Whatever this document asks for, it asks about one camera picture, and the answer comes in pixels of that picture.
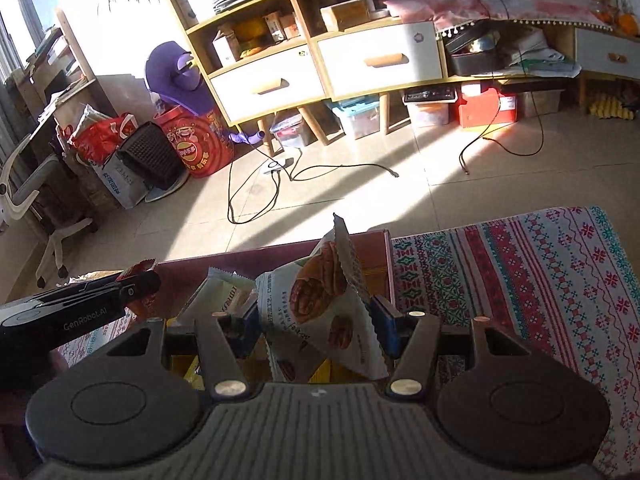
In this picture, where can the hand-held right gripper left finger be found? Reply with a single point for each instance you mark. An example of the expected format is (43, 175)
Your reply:
(247, 330)

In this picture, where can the white paper bag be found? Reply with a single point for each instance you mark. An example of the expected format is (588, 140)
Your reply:
(120, 185)

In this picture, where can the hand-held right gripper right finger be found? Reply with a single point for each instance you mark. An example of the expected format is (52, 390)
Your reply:
(385, 325)

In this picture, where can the yellow snack packet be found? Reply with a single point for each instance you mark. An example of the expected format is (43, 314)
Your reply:
(187, 370)
(375, 280)

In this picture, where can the wooden cabinet white drawers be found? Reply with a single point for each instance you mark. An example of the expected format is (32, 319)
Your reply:
(300, 25)

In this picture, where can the white walnut snack packet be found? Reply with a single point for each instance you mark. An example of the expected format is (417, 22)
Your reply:
(320, 290)

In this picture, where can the clear storage bin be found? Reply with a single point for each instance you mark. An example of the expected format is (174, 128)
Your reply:
(540, 102)

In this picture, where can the pink printed tablecloth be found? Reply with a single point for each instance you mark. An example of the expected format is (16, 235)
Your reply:
(525, 0)

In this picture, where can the red box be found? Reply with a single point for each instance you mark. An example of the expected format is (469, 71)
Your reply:
(487, 107)

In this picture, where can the clear bin blue lid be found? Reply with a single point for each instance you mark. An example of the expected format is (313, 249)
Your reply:
(357, 117)

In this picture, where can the white packet dark print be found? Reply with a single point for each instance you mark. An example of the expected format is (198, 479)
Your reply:
(225, 290)

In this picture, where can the small red snack packet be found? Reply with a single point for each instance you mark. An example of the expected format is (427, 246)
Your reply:
(137, 267)

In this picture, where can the white office chair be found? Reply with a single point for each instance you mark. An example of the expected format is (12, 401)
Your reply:
(40, 200)

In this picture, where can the wooden sideboard white drawer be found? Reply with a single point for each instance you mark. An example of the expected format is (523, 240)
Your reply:
(610, 55)

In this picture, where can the wooden desk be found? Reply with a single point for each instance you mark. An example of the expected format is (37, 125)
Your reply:
(50, 70)

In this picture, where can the black tin box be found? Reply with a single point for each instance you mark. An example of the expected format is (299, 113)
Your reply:
(472, 52)

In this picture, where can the clear bin black contents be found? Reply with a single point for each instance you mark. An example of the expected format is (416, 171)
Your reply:
(430, 105)

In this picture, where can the clear storage container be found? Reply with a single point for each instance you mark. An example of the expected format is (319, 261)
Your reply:
(292, 130)

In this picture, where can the pink cardboard box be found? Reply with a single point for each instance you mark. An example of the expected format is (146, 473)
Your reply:
(280, 255)

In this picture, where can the black plastic basket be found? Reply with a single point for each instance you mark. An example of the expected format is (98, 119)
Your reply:
(150, 155)

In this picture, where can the red shopping bag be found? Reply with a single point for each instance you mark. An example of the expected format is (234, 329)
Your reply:
(100, 137)

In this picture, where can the row of yellow toys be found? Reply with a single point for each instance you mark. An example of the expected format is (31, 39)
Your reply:
(610, 109)

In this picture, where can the white power strip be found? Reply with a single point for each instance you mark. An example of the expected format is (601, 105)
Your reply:
(277, 166)

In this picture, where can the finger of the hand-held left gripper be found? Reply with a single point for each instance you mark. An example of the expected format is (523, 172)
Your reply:
(140, 287)

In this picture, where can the patterned woven cloth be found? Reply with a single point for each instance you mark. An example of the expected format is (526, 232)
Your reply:
(525, 285)

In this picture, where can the red printed bucket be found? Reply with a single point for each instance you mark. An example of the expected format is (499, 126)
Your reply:
(200, 145)

